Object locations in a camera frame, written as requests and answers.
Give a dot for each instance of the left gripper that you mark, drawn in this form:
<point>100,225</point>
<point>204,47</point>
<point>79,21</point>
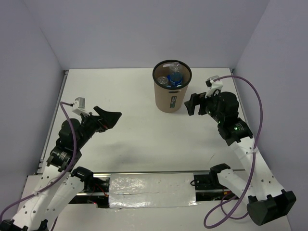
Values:
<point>106,120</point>

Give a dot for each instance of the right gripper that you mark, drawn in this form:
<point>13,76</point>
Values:
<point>197,98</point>

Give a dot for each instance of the clear bottle blue label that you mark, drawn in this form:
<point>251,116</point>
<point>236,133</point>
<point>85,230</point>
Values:
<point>175,72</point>

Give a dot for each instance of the light-blue label plastic bottle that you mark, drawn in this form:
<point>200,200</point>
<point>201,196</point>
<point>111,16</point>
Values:
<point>176,84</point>

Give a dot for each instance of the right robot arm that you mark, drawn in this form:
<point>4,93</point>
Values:
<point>264,197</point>

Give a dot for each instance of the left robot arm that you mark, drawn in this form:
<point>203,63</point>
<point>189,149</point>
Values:
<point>61,180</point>

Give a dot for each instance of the brown cylindrical paper bin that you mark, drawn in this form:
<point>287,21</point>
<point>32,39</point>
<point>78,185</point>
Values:
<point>169,100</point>

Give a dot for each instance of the silver foil sheet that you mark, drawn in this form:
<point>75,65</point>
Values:
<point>151,190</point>

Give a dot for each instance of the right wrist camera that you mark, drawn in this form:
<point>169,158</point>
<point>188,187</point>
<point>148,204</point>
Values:
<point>214,85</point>

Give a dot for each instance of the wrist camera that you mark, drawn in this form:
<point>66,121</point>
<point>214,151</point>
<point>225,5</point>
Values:
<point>79,106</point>
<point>214,85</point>

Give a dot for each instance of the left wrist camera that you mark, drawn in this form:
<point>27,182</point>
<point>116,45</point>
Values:
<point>79,106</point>

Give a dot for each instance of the metal rail base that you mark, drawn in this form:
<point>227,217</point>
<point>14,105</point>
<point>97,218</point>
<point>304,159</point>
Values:
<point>97,193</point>

